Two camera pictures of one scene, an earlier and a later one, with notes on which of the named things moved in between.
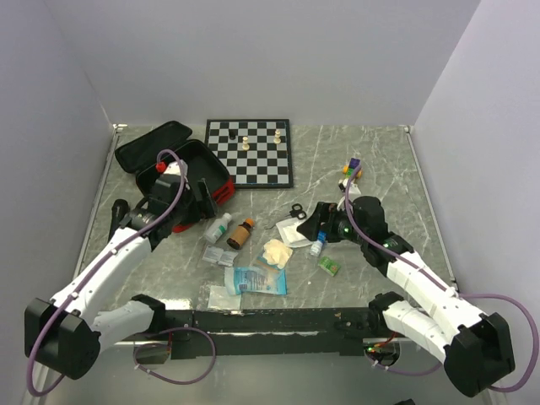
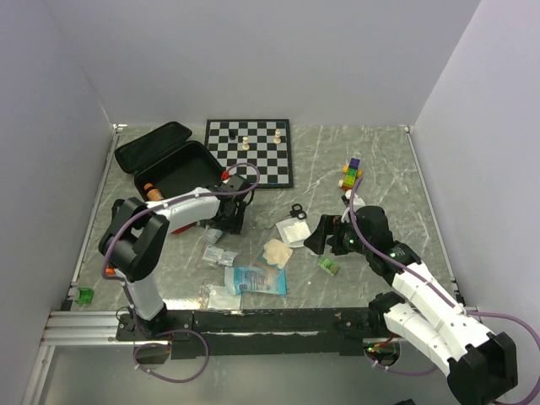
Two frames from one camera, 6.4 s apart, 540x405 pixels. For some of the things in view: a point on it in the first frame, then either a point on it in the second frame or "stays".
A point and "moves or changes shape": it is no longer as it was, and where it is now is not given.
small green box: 329,265 stays
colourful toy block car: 348,170 stays
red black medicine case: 169,142 stays
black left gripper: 207,205 → 233,225
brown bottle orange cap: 240,234 moves or changes shape
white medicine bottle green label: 217,228 stays
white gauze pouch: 290,235 stays
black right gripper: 325,212 → 316,240
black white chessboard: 256,152 stays
